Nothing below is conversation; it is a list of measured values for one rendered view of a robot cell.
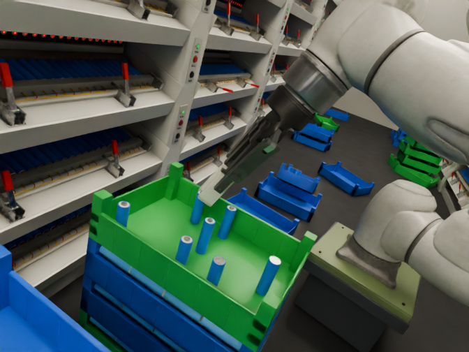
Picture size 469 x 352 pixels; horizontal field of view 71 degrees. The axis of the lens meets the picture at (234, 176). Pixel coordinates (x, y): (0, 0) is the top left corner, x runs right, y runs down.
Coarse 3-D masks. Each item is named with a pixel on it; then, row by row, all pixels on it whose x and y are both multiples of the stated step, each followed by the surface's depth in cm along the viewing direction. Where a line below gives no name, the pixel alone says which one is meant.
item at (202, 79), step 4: (200, 76) 110; (204, 76) 113; (208, 76) 115; (212, 76) 117; (216, 76) 120; (220, 76) 122; (224, 76) 125; (228, 76) 128; (232, 76) 131; (236, 76) 134; (240, 76) 139; (244, 76) 143; (248, 76) 148; (200, 80) 109; (204, 80) 112; (212, 80) 117; (216, 80) 120; (220, 80) 123; (224, 80) 127; (228, 80) 128; (232, 80) 132; (248, 80) 146; (220, 84) 121
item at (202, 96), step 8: (208, 56) 133; (216, 56) 140; (224, 56) 146; (232, 56) 152; (240, 64) 152; (248, 64) 151; (248, 72) 150; (256, 72) 150; (256, 80) 151; (200, 88) 109; (232, 88) 128; (240, 88) 133; (248, 88) 140; (256, 88) 150; (200, 96) 104; (208, 96) 108; (216, 96) 115; (224, 96) 121; (232, 96) 130; (240, 96) 138; (192, 104) 102; (200, 104) 107; (208, 104) 113
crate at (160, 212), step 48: (96, 192) 48; (144, 192) 58; (192, 192) 64; (96, 240) 50; (144, 240) 45; (240, 240) 60; (288, 240) 57; (192, 288) 43; (240, 288) 50; (288, 288) 45; (240, 336) 42
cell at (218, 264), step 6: (216, 258) 44; (222, 258) 44; (216, 264) 43; (222, 264) 43; (210, 270) 44; (216, 270) 44; (222, 270) 44; (210, 276) 44; (216, 276) 44; (216, 282) 45
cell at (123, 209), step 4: (120, 204) 49; (124, 204) 49; (128, 204) 50; (120, 208) 48; (124, 208) 49; (128, 208) 49; (120, 212) 49; (124, 212) 49; (128, 212) 50; (116, 216) 50; (120, 216) 49; (124, 216) 49; (116, 220) 50; (120, 220) 49; (124, 220) 50; (124, 224) 50
